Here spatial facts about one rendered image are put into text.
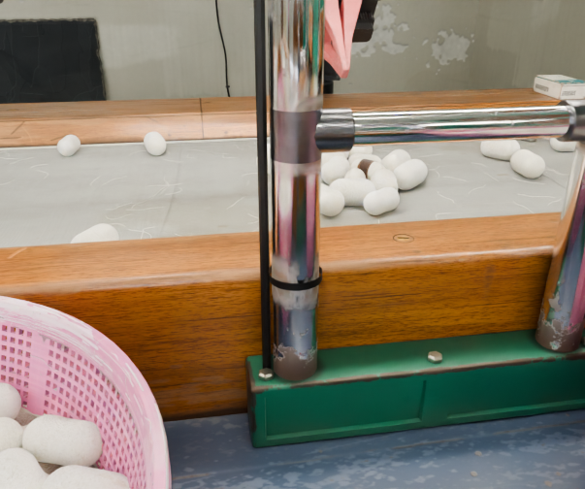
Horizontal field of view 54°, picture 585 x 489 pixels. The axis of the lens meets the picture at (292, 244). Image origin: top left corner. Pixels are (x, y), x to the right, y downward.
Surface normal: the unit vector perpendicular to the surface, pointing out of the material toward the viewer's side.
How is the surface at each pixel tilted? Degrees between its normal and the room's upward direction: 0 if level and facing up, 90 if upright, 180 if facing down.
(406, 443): 0
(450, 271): 90
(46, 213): 0
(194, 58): 90
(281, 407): 90
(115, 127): 45
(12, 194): 0
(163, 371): 90
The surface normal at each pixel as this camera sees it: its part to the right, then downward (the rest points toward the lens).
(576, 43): -0.97, 0.10
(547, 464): 0.00, -0.91
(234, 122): 0.11, -0.34
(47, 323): -0.44, 0.12
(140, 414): -0.88, -0.07
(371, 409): 0.16, 0.42
